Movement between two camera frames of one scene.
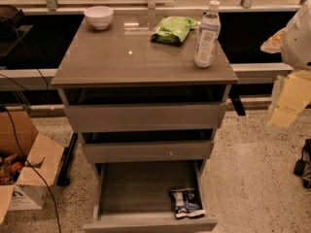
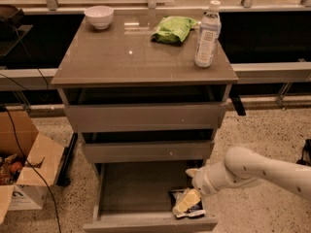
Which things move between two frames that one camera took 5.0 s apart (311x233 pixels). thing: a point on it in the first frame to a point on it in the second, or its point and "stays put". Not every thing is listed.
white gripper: (297, 41) to (202, 180)
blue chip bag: (187, 203) stays put
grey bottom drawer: (134, 197) stays put
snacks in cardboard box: (10, 170) stays put
